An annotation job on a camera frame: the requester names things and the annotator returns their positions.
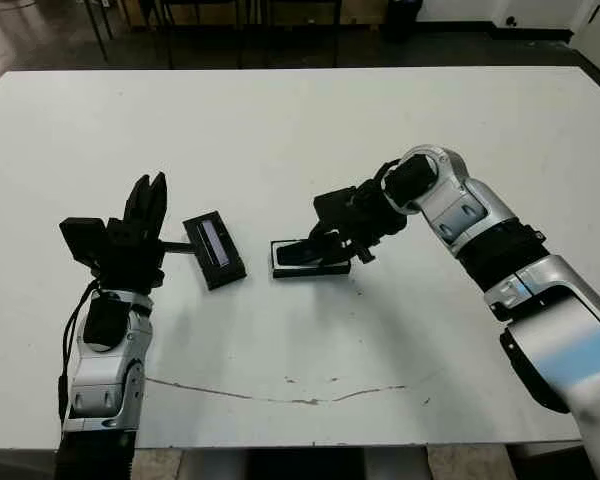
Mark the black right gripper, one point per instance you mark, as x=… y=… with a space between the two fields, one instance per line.
x=370 y=220

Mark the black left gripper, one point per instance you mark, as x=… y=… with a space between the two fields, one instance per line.
x=130 y=265

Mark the slim black camera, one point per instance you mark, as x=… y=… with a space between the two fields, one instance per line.
x=295 y=255

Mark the black box lid with print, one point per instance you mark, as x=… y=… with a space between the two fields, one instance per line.
x=225 y=270

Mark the black box base white insert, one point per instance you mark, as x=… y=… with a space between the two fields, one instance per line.
x=310 y=272

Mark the black metal furniture leg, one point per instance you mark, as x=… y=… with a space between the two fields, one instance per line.
x=99 y=32

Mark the grey robot lower body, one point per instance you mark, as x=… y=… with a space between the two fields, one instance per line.
x=305 y=467

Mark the white door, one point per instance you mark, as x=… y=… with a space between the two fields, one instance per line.
x=597 y=20

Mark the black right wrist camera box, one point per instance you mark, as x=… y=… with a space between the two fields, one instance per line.
x=335 y=205

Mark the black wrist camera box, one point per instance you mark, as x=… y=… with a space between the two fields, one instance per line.
x=335 y=205
x=82 y=240

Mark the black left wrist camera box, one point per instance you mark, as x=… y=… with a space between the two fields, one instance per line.
x=82 y=240

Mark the black round wall knob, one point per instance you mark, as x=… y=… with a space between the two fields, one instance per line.
x=511 y=21

